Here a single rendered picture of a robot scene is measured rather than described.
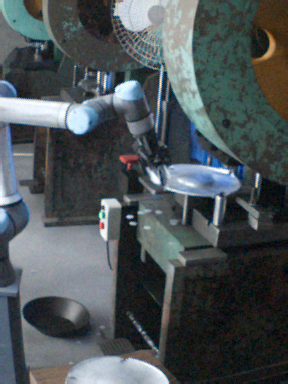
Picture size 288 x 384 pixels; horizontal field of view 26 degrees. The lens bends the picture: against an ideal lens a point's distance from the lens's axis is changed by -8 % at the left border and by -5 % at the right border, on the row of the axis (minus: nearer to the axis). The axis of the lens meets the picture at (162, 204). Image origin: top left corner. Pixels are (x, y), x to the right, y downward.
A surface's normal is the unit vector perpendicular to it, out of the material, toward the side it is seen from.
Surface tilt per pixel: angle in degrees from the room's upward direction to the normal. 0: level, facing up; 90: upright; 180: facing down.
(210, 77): 90
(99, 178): 90
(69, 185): 90
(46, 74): 90
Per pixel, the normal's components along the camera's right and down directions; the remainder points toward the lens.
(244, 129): 0.37, 0.37
